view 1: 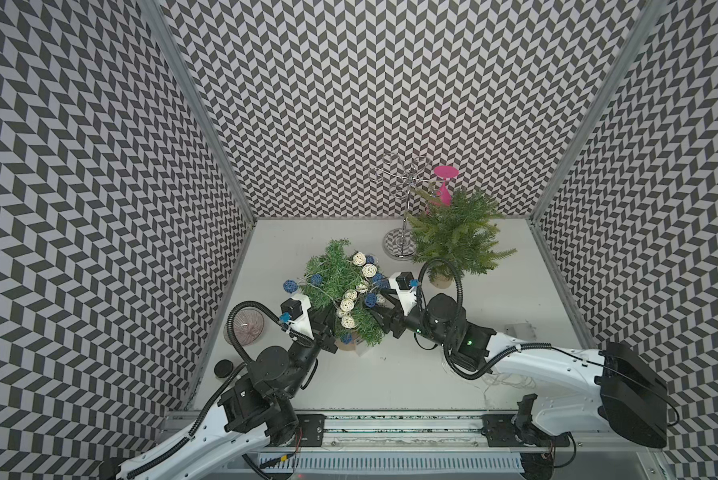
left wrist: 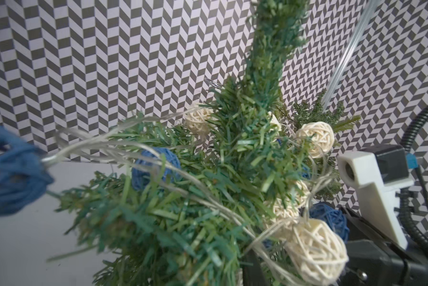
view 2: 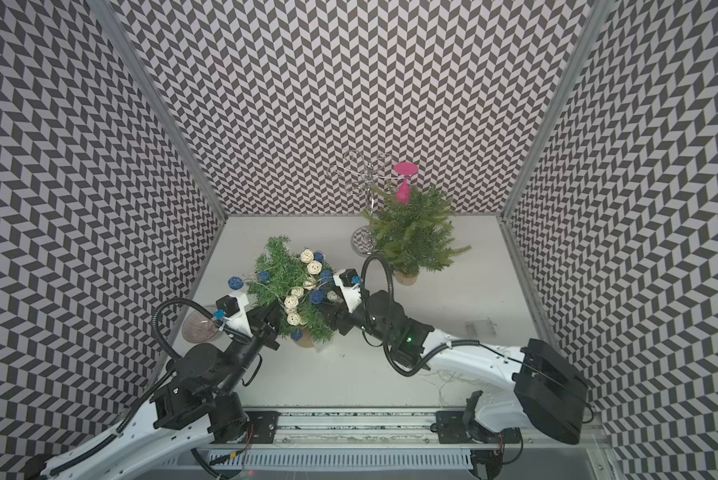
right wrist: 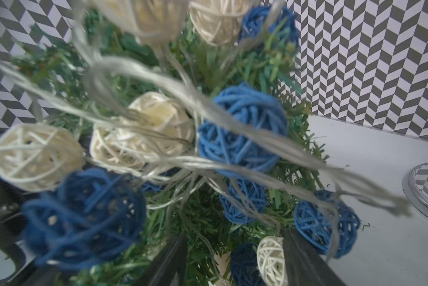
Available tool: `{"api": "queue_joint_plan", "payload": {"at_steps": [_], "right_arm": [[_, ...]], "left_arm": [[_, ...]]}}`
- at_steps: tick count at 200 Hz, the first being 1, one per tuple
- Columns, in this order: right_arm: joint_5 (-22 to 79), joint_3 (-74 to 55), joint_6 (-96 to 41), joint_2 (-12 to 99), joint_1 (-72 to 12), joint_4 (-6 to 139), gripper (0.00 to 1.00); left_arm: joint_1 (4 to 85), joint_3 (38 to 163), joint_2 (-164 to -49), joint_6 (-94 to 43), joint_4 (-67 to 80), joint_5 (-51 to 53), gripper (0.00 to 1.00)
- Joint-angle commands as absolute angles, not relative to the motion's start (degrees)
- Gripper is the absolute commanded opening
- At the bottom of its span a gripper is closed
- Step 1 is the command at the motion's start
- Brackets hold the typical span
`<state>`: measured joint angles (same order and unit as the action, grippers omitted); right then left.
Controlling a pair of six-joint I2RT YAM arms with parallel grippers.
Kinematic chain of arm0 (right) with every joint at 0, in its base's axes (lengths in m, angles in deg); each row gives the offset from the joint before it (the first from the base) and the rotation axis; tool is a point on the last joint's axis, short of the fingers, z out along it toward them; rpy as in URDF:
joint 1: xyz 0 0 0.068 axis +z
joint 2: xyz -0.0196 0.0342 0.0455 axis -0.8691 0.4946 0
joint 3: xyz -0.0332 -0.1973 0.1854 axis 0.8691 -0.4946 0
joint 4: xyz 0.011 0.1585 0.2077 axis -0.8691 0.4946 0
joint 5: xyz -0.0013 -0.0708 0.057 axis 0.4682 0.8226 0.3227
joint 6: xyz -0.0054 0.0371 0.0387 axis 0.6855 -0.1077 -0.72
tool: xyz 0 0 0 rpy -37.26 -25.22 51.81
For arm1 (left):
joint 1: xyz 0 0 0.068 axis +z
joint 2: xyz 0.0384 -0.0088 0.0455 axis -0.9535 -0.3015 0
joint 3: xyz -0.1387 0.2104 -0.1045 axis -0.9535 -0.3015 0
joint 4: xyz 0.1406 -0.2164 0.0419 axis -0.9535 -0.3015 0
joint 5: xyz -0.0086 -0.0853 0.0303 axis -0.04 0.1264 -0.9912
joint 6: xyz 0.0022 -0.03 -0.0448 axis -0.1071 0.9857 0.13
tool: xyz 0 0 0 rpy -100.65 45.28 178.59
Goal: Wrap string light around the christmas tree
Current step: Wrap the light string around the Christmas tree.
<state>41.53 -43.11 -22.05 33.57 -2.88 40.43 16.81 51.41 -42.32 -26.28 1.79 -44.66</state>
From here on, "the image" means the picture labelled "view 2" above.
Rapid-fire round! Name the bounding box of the chrome jewelry stand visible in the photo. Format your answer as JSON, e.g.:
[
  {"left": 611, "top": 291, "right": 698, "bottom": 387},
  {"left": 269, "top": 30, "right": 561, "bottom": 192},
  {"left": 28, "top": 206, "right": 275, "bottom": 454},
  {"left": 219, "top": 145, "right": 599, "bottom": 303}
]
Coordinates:
[{"left": 335, "top": 149, "right": 392, "bottom": 257}]

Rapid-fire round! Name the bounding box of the pink hourglass ornament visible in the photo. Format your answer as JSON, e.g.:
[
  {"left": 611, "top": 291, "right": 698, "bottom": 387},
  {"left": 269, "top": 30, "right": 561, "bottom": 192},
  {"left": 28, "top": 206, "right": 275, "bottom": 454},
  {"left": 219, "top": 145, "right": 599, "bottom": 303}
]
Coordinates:
[{"left": 394, "top": 162, "right": 419, "bottom": 204}]

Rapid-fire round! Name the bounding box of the light green fern tree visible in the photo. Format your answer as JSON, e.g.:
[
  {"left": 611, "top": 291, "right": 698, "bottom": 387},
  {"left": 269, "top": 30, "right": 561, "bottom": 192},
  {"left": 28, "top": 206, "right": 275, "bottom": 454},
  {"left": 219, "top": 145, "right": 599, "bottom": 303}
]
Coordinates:
[{"left": 364, "top": 187, "right": 471, "bottom": 286}]

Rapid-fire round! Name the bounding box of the rattan ball string light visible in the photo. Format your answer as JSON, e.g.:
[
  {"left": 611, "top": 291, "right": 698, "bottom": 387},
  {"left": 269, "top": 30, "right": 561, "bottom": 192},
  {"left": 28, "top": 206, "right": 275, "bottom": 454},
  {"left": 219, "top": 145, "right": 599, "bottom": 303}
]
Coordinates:
[{"left": 226, "top": 248, "right": 343, "bottom": 343}]

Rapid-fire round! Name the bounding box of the thin wire fairy light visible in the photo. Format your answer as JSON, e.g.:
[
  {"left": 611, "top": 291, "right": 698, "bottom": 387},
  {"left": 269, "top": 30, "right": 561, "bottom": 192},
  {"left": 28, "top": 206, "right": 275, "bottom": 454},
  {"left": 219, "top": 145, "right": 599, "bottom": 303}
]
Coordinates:
[{"left": 421, "top": 372, "right": 488, "bottom": 407}]

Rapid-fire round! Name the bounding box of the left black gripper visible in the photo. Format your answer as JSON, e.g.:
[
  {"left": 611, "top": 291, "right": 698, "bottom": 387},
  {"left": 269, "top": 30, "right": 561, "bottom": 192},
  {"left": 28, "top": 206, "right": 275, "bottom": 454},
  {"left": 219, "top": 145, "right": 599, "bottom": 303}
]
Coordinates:
[{"left": 217, "top": 296, "right": 284, "bottom": 397}]

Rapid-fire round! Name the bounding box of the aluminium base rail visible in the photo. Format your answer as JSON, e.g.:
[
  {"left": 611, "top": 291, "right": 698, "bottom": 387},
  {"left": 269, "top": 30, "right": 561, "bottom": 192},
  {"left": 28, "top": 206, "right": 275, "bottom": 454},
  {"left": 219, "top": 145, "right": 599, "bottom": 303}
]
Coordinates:
[{"left": 103, "top": 405, "right": 612, "bottom": 480}]

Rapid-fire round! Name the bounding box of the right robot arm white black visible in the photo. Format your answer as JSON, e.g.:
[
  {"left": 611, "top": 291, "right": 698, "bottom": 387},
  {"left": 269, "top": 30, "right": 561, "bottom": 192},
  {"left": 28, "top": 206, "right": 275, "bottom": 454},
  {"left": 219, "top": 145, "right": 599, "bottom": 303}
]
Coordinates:
[{"left": 310, "top": 269, "right": 595, "bottom": 445}]

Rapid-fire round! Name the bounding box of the pink glass bowl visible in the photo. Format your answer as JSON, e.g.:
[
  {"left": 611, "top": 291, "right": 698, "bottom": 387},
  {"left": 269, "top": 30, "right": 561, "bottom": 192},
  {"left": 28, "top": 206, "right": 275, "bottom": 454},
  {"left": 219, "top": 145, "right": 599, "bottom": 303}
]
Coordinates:
[{"left": 181, "top": 307, "right": 221, "bottom": 344}]

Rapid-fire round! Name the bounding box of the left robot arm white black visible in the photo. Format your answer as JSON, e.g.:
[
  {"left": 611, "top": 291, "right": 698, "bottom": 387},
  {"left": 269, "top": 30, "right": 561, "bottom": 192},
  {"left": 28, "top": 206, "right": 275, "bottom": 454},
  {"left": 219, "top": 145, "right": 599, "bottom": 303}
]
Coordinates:
[{"left": 23, "top": 296, "right": 282, "bottom": 479}]

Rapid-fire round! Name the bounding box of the dark green christmas tree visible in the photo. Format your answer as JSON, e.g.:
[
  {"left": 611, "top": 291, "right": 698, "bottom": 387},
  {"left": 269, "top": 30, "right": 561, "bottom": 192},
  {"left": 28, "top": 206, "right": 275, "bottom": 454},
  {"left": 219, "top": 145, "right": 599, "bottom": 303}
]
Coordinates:
[{"left": 246, "top": 235, "right": 343, "bottom": 350}]

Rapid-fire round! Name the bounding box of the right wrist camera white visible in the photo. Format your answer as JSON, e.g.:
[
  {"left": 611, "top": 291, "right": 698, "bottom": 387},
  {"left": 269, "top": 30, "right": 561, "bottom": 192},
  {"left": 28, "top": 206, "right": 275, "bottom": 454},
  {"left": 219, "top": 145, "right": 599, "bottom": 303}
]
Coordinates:
[{"left": 333, "top": 269, "right": 362, "bottom": 313}]

